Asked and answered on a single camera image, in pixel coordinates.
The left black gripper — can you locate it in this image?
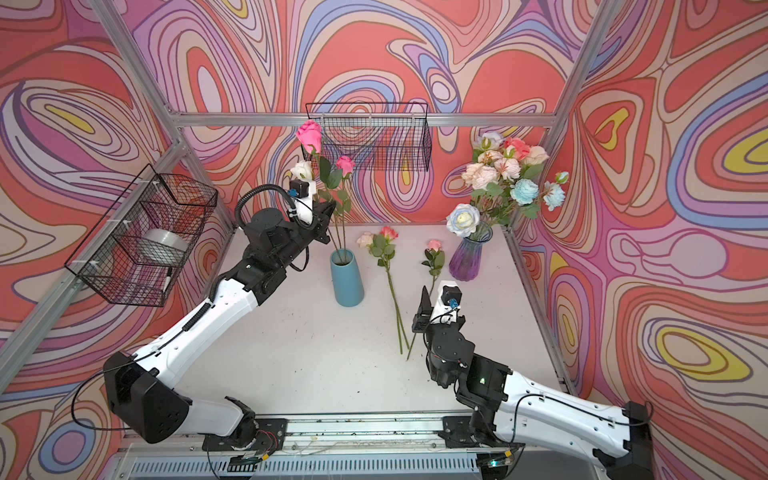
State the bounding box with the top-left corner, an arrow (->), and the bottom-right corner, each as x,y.
270,199 -> 335,274

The single white rosebud stem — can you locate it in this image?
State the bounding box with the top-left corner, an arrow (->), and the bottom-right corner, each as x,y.
290,160 -> 315,183

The small white pink rose spray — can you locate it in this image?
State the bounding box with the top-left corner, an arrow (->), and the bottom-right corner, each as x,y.
356,226 -> 412,354

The purple blue glass vase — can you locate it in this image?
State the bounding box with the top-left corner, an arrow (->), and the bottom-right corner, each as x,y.
449,223 -> 493,281

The teal ceramic cylinder vase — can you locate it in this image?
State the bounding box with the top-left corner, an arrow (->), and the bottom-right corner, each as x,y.
330,249 -> 365,307

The magenta rose stem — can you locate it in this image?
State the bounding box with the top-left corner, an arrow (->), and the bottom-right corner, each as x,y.
296,120 -> 355,250

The white blue-edged rose stem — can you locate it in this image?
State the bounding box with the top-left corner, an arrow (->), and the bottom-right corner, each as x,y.
446,204 -> 481,238

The peach peony flower stem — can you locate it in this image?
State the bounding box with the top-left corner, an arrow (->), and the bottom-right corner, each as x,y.
461,150 -> 522,210

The teal peony flower stem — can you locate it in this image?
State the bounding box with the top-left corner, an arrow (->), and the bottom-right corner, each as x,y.
510,171 -> 570,219

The white blue rose stem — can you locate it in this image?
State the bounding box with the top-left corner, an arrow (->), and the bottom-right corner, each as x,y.
472,131 -> 504,153

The pink rosebud spray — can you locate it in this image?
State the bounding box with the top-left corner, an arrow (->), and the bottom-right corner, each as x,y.
503,137 -> 531,163

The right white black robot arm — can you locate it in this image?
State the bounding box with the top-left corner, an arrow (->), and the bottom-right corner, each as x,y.
412,281 -> 654,479

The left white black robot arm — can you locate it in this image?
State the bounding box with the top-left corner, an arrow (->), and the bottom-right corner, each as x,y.
103,180 -> 337,451

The small pink rosebud stem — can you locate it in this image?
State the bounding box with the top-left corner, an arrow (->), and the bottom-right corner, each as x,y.
406,239 -> 445,360

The silver tape roll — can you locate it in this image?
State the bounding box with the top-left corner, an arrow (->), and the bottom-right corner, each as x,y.
143,228 -> 188,251

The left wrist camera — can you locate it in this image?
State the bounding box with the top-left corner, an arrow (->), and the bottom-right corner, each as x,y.
288,179 -> 316,225

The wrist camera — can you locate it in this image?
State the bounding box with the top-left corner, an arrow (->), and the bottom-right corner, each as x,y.
288,179 -> 316,225
430,281 -> 462,324

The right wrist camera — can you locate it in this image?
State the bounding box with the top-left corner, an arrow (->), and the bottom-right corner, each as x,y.
430,281 -> 462,324

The black wire basket back wall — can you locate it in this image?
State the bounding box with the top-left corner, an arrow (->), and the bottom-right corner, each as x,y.
305,100 -> 432,172

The black wire basket wall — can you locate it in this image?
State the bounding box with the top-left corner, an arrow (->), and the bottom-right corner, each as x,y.
305,100 -> 432,172
65,165 -> 218,307

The aluminium front rail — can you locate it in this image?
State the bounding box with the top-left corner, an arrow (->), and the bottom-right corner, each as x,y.
125,410 -> 607,457

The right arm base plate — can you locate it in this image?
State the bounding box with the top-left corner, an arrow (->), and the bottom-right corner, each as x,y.
437,415 -> 523,452

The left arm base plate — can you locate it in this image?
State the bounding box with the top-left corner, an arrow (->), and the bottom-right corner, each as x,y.
202,417 -> 288,454

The black wire basket left wall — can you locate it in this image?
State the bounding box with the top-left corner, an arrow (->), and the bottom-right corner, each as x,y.
65,165 -> 218,307

